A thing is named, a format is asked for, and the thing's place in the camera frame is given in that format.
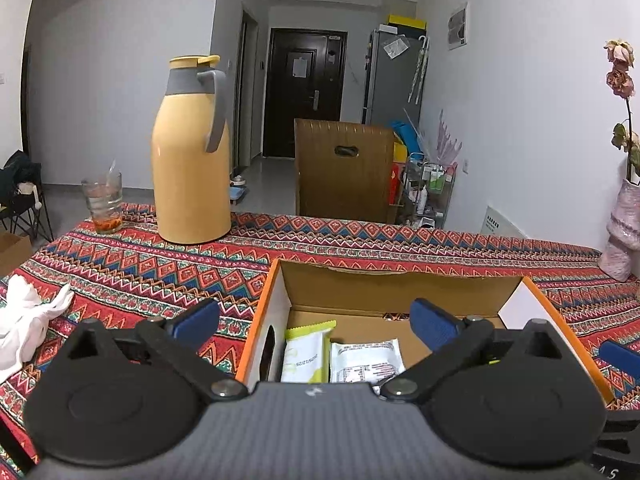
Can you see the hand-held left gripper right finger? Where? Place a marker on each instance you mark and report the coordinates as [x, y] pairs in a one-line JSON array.
[[435, 325]]

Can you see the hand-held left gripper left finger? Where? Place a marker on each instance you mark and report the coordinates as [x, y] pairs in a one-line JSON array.
[[197, 320]]

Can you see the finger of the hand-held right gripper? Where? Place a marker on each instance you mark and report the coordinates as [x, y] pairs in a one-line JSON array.
[[622, 357]]

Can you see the white snack packet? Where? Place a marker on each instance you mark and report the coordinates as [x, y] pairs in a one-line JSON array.
[[365, 362]]

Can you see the orange cardboard box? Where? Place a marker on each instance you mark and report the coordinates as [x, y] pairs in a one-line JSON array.
[[350, 290]]

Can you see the lime green snack packet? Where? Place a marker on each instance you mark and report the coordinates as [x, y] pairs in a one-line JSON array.
[[302, 355]]

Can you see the pink textured vase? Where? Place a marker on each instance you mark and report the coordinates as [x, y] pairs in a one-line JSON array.
[[622, 240]]

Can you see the blue floor tray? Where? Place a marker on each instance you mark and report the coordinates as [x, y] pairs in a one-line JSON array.
[[238, 191]]

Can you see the drinking glass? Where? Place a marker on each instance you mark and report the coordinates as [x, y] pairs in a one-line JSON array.
[[102, 205]]

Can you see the yellow thermos jug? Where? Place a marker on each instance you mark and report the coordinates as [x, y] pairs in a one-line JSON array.
[[190, 160]]

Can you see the white crumpled cloth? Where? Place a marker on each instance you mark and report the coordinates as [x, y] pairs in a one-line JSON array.
[[25, 320]]

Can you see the wooden chair back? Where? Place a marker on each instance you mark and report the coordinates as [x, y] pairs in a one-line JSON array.
[[320, 180]]

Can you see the pink decorative branches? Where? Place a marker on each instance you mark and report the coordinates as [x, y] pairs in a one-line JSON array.
[[447, 140]]

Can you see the blue plastic item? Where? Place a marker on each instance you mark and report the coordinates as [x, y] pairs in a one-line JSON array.
[[406, 136]]

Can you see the brown cardboard carton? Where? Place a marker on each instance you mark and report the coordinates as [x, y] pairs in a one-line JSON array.
[[12, 255]]

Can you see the dark entrance door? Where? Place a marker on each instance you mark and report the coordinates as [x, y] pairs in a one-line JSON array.
[[280, 110]]

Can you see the black folding chair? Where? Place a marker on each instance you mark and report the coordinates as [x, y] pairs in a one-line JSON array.
[[20, 180]]

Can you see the grey refrigerator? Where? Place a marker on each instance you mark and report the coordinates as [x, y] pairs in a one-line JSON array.
[[387, 85]]

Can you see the white folded umbrella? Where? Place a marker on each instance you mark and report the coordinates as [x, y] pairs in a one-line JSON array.
[[419, 70]]

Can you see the dried pink roses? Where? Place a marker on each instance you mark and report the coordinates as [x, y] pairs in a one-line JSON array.
[[620, 80]]

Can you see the yellow box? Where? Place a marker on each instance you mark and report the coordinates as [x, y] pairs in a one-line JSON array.
[[407, 22]]

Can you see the white wall heater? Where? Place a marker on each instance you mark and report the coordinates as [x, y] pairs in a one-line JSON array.
[[502, 222]]

